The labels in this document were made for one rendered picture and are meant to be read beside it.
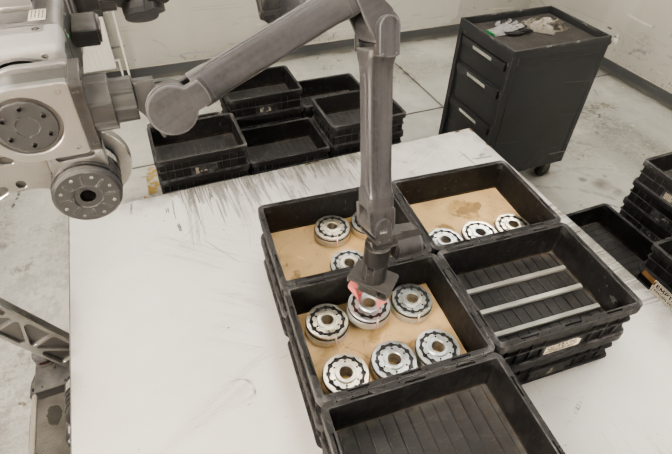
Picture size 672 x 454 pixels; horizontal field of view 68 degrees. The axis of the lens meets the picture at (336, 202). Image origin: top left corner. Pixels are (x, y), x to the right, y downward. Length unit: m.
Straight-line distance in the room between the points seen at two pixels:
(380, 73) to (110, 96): 0.45
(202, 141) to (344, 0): 1.69
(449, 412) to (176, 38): 3.50
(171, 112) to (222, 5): 3.31
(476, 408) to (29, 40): 1.07
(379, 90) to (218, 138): 1.63
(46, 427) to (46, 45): 1.36
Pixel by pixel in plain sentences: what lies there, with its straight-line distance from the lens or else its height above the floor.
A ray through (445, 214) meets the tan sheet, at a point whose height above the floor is 0.83.
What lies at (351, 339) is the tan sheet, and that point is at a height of 0.83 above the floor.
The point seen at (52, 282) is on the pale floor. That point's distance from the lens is 2.70.
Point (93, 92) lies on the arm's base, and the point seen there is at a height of 1.48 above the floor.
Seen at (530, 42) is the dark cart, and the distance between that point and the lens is 2.75.
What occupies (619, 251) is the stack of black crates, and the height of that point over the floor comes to 0.27.
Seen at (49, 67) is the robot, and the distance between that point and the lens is 0.87.
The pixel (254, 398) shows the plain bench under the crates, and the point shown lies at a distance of 1.30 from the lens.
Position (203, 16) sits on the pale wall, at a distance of 4.10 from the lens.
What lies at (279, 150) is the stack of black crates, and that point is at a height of 0.38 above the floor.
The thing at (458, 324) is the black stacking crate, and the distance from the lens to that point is 1.25.
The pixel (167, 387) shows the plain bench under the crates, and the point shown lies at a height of 0.70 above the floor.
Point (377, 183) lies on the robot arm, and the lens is 0.97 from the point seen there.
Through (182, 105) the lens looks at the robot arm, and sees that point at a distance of 0.81.
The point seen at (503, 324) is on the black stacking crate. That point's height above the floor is 0.83.
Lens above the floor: 1.85
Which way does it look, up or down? 41 degrees down
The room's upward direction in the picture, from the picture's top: 2 degrees clockwise
